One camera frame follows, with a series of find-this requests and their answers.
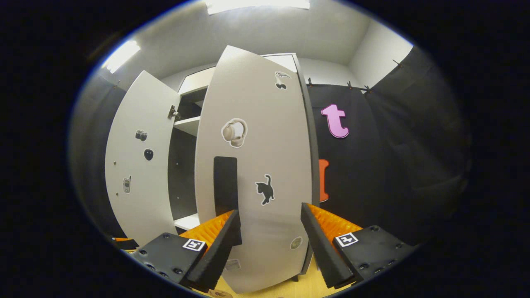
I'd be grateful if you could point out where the white cabinet door cat sticker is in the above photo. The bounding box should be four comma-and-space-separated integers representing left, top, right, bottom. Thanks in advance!
194, 46, 319, 294

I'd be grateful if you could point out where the white cabinet with shelves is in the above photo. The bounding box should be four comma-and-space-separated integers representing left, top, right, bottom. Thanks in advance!
168, 53, 320, 283

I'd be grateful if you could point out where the white cabinet door camera sticker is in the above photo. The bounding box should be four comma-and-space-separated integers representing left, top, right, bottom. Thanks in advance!
104, 70, 182, 248

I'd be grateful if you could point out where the long ceiling light panel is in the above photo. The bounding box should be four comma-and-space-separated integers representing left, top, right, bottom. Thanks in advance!
205, 0, 311, 15
101, 39, 142, 75

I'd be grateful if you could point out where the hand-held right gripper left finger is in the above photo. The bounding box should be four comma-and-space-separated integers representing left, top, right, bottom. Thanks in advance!
130, 209, 243, 292

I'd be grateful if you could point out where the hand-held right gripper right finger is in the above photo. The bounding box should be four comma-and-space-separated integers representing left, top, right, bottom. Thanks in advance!
300, 202, 417, 289

